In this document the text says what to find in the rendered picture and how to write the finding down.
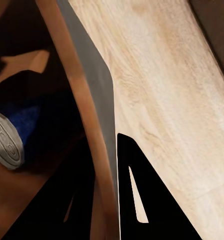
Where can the trash can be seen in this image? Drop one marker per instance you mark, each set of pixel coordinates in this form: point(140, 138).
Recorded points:
point(43, 47)

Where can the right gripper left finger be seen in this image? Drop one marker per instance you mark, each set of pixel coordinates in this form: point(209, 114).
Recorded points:
point(43, 218)

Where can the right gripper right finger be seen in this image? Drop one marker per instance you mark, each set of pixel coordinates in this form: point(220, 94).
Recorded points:
point(166, 219)

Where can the cabinet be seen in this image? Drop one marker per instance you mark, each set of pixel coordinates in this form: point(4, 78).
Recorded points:
point(210, 14)

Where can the can of soda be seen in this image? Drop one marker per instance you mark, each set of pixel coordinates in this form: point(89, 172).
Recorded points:
point(34, 127)

